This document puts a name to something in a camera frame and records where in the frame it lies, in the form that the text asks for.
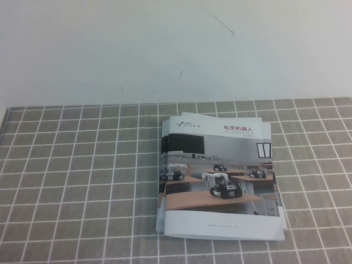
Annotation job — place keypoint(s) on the AgileX brochure lowest in stack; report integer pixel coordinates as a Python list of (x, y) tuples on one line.
[(159, 198)]

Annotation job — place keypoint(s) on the AgileX brochure under cover copy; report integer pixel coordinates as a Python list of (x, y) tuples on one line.
[(267, 137)]

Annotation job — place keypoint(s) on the grey white-checked tablecloth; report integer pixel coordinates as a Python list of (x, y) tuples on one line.
[(82, 178)]

